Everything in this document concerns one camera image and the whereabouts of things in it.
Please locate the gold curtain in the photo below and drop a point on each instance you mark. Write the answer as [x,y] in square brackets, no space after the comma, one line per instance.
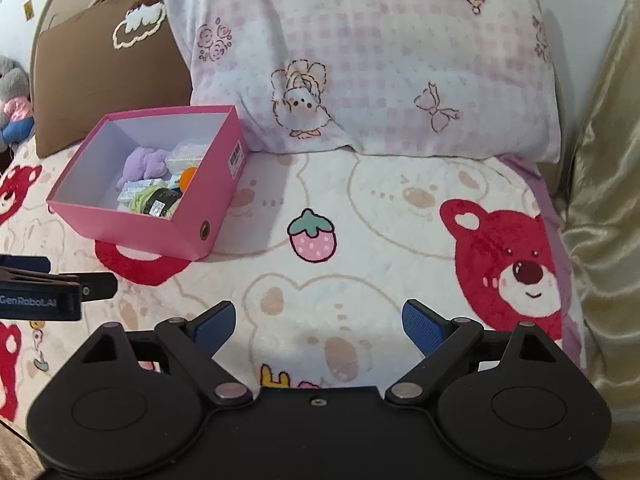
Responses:
[605,160]

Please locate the brown pillow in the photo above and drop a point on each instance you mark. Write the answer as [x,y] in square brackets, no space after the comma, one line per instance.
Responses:
[100,75]

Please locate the clear plastic packet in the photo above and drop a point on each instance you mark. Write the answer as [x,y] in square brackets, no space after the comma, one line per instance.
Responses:
[187,157]

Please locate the purple plush toy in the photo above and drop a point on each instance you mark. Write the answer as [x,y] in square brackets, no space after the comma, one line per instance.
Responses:
[145,165]

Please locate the pink cardboard box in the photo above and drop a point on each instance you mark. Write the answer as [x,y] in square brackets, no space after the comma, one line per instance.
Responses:
[125,225]

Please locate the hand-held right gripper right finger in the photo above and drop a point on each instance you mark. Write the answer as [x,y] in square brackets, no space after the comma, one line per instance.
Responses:
[420,328]

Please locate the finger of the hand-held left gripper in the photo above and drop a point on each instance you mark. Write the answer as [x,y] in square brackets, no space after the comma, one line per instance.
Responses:
[97,286]
[25,262]

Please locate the grey plush toy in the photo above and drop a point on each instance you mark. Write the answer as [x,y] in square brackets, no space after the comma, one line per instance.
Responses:
[12,82]

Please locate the green yarn ball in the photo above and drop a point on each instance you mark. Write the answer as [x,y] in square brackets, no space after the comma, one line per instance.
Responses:
[142,202]

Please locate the printed bear blanket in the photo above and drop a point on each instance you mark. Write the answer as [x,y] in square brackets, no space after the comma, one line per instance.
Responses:
[375,220]

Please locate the pink checkered pillow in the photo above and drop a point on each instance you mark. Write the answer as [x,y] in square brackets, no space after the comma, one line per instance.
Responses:
[375,60]

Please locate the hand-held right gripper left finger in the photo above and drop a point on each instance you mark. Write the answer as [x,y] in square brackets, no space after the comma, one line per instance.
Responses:
[217,328]

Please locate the yellow wall sticker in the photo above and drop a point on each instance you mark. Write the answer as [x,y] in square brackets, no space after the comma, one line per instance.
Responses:
[28,10]

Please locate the orange makeup sponge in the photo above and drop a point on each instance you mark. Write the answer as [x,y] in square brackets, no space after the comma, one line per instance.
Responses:
[187,177]

